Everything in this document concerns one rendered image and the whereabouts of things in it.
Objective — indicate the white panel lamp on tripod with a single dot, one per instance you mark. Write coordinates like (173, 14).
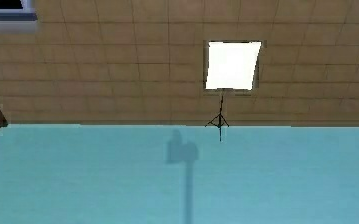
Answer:
(232, 65)

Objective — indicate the window with grey frame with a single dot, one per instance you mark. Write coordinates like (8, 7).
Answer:
(7, 10)

